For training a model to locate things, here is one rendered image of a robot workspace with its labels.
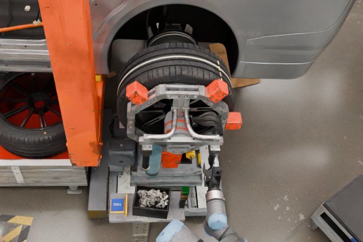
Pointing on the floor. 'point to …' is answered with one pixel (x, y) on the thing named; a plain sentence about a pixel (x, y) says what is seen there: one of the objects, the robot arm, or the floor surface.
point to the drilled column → (140, 232)
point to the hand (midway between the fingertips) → (210, 156)
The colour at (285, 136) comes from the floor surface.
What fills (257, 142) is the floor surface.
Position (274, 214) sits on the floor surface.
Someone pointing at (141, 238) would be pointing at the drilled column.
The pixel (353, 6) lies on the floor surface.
